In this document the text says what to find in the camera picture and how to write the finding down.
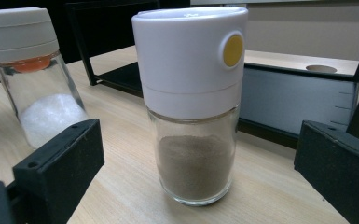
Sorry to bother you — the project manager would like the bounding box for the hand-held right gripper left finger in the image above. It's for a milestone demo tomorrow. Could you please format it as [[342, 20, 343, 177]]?
[[12, 118, 105, 224]]

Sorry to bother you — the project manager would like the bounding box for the salt shaker with orange button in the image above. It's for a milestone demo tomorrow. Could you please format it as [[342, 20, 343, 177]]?
[[0, 7, 90, 150]]

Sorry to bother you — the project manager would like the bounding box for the round desk cable hole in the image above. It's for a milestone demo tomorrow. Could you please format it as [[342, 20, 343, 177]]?
[[305, 64, 338, 75]]

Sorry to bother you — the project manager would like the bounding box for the black metal rack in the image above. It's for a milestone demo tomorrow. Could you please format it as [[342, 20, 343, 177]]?
[[64, 0, 359, 150]]

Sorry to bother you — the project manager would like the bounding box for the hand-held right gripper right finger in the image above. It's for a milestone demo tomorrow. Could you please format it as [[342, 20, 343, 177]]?
[[294, 120, 359, 224]]

